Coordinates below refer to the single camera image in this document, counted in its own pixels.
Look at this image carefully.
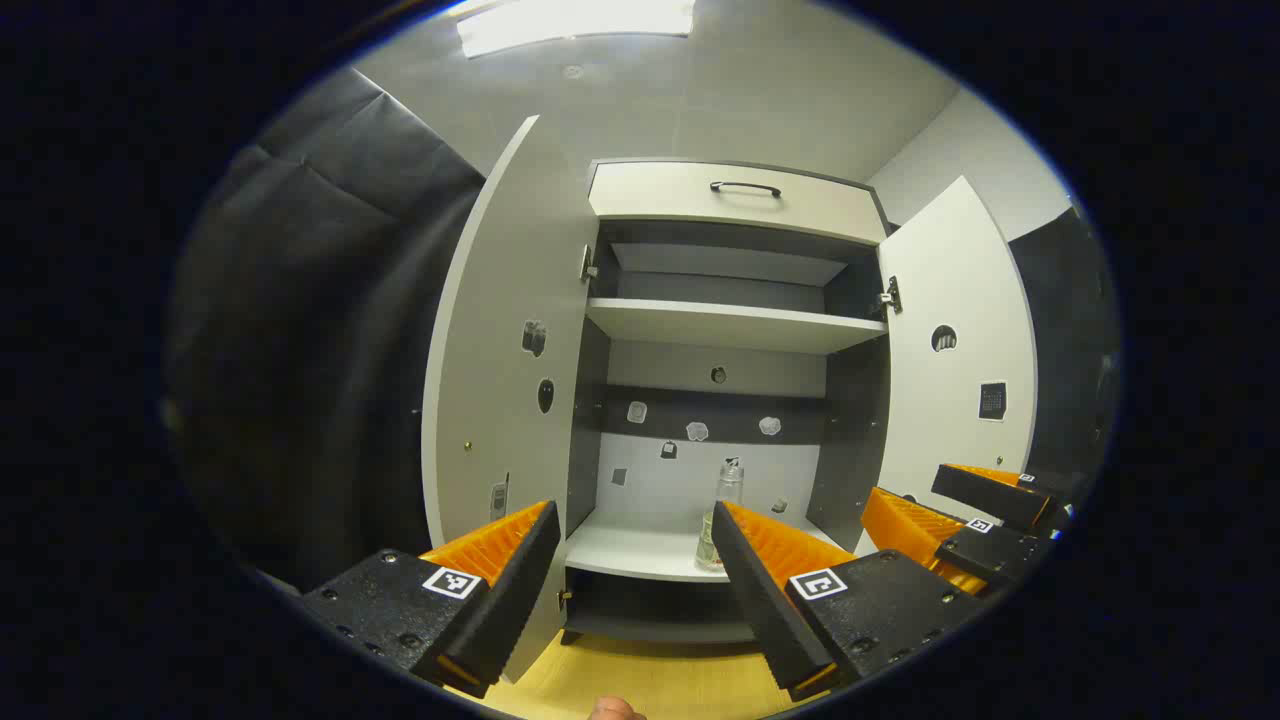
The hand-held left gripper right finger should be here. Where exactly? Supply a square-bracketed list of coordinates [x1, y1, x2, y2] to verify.
[710, 500, 991, 703]

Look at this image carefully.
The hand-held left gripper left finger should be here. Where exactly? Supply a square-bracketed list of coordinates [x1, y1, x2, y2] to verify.
[300, 500, 563, 699]

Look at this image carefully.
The clear glass bottle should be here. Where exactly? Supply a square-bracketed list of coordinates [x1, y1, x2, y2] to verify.
[697, 457, 747, 573]

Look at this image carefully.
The white cabinet door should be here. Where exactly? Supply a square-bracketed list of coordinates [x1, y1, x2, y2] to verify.
[420, 115, 601, 686]
[855, 177, 1039, 561]

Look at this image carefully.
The white cabinet shelf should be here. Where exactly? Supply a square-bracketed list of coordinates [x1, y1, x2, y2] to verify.
[585, 298, 889, 356]
[565, 510, 846, 583]

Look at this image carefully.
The white cabinet drawer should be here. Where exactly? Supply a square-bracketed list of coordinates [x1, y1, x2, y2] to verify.
[588, 160, 891, 246]

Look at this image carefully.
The black backdrop cloth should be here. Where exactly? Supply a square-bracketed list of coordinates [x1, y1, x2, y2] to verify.
[165, 68, 1119, 591]

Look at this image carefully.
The ceiling light panel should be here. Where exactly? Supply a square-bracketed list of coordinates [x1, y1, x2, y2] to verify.
[457, 0, 696, 59]

